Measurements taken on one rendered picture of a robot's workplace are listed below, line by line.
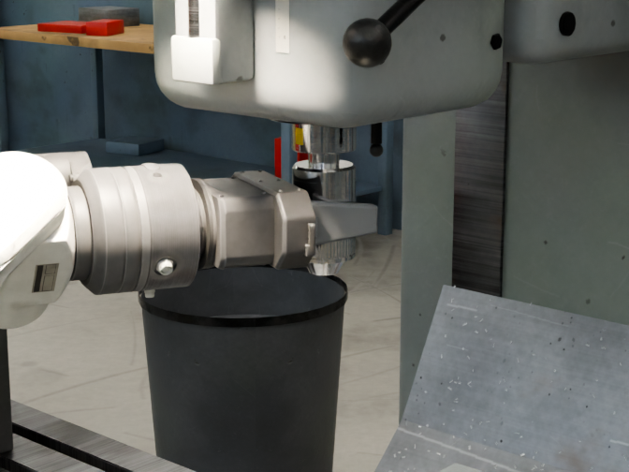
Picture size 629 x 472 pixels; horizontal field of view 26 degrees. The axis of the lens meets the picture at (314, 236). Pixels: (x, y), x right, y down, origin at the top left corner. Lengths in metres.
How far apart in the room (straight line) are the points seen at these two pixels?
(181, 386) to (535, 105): 1.76
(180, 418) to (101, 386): 1.40
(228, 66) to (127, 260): 0.15
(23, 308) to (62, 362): 3.67
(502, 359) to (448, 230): 0.15
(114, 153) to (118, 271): 6.32
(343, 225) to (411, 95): 0.12
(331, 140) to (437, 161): 0.44
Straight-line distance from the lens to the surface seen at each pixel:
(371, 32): 0.82
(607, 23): 1.07
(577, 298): 1.34
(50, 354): 4.72
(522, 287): 1.37
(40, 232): 0.89
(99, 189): 0.93
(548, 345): 1.34
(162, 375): 3.01
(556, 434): 1.32
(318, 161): 0.99
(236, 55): 0.90
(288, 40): 0.89
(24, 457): 1.43
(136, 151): 7.15
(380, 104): 0.89
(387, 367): 4.51
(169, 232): 0.93
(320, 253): 0.99
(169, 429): 3.05
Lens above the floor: 1.45
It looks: 13 degrees down
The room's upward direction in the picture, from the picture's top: straight up
